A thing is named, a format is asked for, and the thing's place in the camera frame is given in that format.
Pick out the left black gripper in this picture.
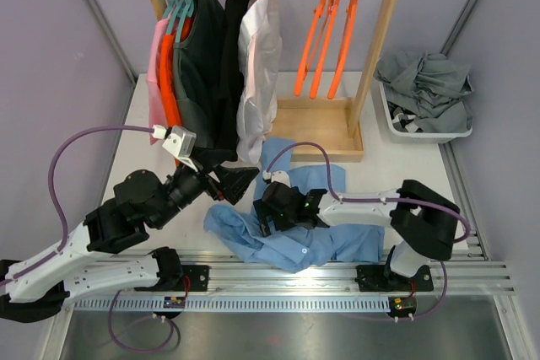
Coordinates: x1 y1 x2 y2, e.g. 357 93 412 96
152 147 260 229

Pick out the light blue shirt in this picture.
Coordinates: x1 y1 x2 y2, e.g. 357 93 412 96
203 137 385 272

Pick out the orange hanger of blue shirt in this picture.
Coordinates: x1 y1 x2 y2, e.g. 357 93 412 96
294 0 327 97

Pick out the grey shirt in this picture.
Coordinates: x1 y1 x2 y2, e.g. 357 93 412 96
374 51 473 133

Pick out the orange hanger of plaid shirt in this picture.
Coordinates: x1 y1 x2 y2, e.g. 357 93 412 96
327 0 359 99

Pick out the orange hanger of grey shirt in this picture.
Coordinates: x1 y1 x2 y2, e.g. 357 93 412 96
310 0 341 99

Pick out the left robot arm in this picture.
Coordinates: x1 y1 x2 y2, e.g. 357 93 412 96
1 148 259 323

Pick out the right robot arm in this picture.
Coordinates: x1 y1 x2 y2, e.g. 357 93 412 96
253 180 459 293

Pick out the pink shirt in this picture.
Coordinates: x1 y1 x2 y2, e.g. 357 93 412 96
146 18 170 127

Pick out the dark grey t-shirt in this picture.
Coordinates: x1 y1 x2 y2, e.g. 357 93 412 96
173 0 224 148

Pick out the orange shirt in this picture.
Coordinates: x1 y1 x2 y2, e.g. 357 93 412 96
159 35 182 127

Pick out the wooden clothes rack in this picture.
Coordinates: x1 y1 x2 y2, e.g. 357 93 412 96
150 0 397 163

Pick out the white plastic basket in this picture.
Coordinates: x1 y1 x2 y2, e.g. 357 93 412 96
371 81 473 144

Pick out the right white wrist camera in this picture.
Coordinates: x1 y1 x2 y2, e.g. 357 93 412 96
262 170 291 187

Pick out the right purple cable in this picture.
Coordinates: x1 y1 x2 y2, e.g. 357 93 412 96
265 141 472 323

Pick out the purple cable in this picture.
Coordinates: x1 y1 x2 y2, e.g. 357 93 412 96
265 141 472 323
0 124 156 354

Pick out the aluminium rail frame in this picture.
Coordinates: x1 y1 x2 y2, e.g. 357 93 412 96
56 140 516 297

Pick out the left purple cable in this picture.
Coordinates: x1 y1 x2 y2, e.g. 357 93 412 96
0 124 156 354

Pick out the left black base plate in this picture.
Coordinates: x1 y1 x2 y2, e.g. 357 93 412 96
134 264 210 293

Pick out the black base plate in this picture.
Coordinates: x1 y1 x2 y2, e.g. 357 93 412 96
355 265 434 293
134 264 210 293

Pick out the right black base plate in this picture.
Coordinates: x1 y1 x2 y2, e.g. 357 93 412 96
355 265 434 293

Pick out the white slotted cable duct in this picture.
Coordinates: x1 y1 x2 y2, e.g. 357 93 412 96
75 294 390 313

